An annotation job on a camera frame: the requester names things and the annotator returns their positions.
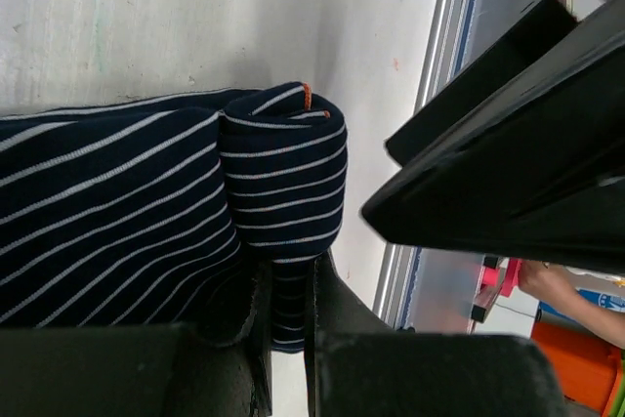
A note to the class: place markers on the orange plastic crate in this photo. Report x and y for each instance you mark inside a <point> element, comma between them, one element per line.
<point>589,369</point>

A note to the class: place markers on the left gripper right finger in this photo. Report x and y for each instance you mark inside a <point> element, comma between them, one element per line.
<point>356,365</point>

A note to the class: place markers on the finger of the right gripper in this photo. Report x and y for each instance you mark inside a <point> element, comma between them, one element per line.
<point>543,25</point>
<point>540,180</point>

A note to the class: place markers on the aluminium rail frame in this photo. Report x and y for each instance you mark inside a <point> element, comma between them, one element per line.
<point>433,291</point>

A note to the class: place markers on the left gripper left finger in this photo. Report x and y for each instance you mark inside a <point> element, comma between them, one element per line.
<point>218,366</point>

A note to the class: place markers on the person's forearm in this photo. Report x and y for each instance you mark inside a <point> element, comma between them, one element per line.
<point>548,283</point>

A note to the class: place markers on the striped blue cloth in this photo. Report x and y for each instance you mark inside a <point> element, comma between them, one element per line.
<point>156,211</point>

